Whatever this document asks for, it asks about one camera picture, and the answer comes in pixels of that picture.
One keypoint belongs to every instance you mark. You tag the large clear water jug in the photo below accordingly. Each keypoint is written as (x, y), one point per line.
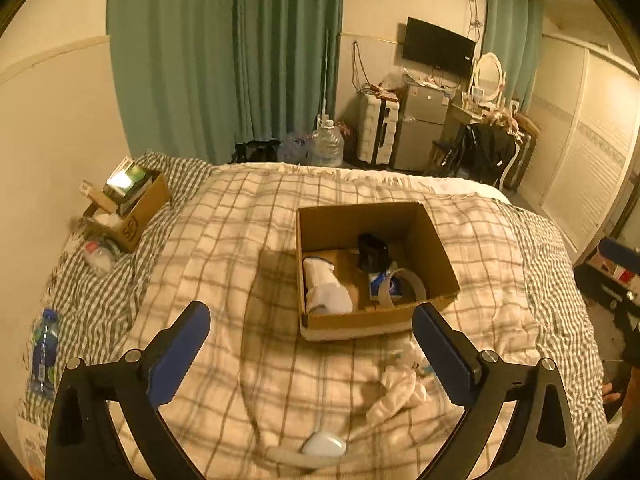
(327, 147)

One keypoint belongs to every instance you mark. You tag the white suitcase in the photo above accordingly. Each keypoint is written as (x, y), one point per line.
(375, 130)

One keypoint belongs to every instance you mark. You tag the small grey fridge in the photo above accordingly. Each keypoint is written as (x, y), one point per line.
(420, 130)

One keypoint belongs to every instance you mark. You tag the clear plastic wrapper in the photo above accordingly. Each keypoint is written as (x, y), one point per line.
(415, 357)

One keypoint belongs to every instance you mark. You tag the small printed cardboard box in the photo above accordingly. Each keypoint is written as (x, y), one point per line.
(147, 205)

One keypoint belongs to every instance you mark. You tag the crumpled white cloth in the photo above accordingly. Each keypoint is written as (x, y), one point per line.
(400, 392)

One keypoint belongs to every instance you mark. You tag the wide green curtain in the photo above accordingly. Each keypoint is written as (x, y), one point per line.
(200, 60)

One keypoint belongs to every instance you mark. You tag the black bag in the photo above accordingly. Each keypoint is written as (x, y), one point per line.
(257, 151)

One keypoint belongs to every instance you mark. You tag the blue label water bottle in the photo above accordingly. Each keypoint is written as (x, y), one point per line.
(45, 350)

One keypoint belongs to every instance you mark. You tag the large open cardboard box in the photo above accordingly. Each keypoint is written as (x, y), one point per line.
(355, 324)

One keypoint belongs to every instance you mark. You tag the person's foot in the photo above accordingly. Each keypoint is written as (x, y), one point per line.
(614, 391)

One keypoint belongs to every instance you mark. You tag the green checked bedsheet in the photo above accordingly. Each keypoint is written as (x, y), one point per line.
(95, 305)

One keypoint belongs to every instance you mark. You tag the wall television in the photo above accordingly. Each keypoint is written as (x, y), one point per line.
(437, 50)

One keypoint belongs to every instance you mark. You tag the narrow green curtain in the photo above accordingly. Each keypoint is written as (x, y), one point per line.
(515, 40)

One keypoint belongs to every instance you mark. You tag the clear tape roll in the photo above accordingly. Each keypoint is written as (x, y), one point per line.
(417, 286)

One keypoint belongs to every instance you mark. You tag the white sliding wardrobe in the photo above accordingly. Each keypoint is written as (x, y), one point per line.
(580, 150)

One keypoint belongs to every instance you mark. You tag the bag of empty bottles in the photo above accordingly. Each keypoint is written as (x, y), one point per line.
(296, 147)

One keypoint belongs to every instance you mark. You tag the oval white mirror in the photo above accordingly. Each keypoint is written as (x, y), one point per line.
(487, 76)

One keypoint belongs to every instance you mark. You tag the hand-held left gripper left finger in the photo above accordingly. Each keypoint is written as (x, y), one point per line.
(184, 351)

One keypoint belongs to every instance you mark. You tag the crumpled plastic bag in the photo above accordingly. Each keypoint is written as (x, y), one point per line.
(100, 257)

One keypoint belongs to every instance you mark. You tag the beige plaid blanket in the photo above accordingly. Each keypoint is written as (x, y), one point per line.
(240, 240)

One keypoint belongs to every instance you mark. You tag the white oval case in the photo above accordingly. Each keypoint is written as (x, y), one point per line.
(324, 444)

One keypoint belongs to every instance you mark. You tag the vanity table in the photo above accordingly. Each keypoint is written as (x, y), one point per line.
(460, 112)

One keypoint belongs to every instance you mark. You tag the white tube package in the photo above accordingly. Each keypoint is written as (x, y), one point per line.
(97, 197)

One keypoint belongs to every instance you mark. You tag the green box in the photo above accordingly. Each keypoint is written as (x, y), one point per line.
(127, 177)

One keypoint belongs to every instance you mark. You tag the black clothing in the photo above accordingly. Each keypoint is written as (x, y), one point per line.
(487, 152)

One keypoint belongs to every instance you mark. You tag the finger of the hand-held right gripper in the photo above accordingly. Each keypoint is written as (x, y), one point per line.
(617, 252)

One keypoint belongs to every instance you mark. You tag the black pouch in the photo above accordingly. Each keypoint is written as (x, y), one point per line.
(372, 252)

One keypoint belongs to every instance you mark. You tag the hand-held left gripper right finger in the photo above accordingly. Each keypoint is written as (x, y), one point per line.
(446, 356)

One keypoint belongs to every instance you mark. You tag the blue and white packet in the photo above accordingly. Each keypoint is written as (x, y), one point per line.
(376, 284)

